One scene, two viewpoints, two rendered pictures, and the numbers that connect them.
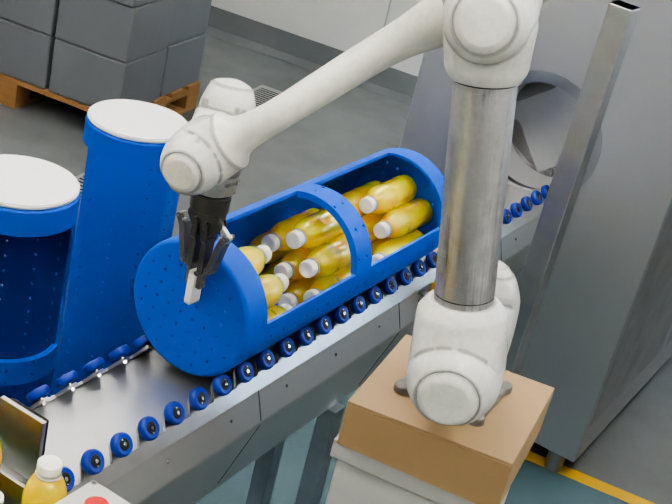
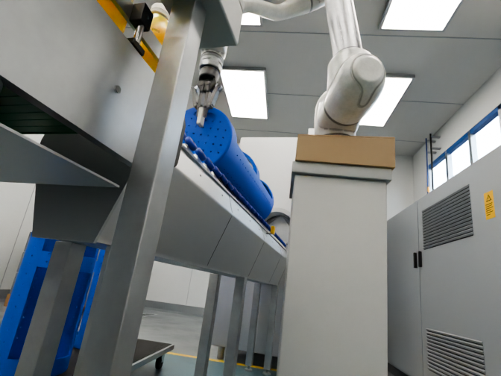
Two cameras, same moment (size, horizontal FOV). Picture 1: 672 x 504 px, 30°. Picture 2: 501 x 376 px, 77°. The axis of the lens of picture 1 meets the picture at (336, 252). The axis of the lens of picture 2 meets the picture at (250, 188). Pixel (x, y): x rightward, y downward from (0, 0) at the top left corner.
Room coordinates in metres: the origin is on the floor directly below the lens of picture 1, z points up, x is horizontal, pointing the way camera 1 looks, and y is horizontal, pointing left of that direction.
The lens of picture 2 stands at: (1.01, 0.21, 0.58)
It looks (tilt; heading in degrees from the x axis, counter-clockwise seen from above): 17 degrees up; 350
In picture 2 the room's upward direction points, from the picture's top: 7 degrees clockwise
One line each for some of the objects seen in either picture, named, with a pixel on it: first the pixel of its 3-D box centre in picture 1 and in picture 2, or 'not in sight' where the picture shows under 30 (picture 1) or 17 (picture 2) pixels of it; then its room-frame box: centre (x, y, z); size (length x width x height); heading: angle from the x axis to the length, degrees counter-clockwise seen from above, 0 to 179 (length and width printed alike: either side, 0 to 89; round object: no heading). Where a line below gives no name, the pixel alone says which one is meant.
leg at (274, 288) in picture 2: not in sight; (271, 327); (3.53, -0.52, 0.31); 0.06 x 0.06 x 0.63; 64
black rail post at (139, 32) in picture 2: not in sight; (138, 29); (1.44, 0.35, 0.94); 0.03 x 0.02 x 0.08; 154
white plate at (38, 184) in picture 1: (19, 181); not in sight; (2.63, 0.75, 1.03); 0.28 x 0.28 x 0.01
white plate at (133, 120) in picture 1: (139, 120); not in sight; (3.17, 0.61, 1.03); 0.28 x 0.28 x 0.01
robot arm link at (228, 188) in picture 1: (214, 176); (210, 66); (2.10, 0.25, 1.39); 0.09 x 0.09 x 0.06
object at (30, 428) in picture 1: (22, 437); not in sight; (1.74, 0.44, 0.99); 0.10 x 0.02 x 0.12; 64
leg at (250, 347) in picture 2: not in sight; (253, 324); (3.59, -0.39, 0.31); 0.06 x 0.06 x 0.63; 64
